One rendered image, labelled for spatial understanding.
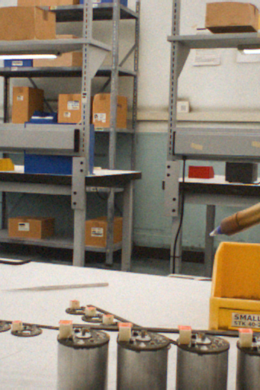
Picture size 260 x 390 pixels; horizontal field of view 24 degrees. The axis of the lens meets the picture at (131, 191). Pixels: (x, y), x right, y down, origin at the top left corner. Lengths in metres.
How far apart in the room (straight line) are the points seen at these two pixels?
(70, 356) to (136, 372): 0.03
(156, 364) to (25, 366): 0.17
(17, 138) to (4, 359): 2.51
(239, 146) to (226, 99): 2.23
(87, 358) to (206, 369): 0.05
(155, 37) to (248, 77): 0.80
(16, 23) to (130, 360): 2.81
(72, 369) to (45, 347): 0.19
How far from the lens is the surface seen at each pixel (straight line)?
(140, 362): 0.29
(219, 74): 4.80
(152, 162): 4.90
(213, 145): 2.58
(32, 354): 0.47
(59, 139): 2.83
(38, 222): 4.93
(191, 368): 0.29
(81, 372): 0.29
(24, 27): 3.03
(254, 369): 0.30
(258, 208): 0.26
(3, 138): 2.98
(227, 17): 2.67
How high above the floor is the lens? 0.90
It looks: 4 degrees down
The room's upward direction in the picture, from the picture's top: 2 degrees clockwise
